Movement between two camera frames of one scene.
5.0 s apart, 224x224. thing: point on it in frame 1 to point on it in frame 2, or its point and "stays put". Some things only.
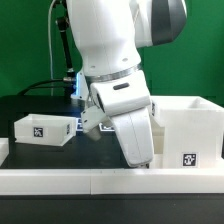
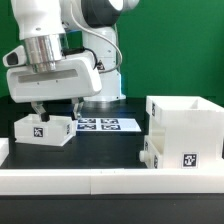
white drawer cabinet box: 187,133 stays put
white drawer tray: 45,129 stays put
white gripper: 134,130 to 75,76
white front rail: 111,181 stays put
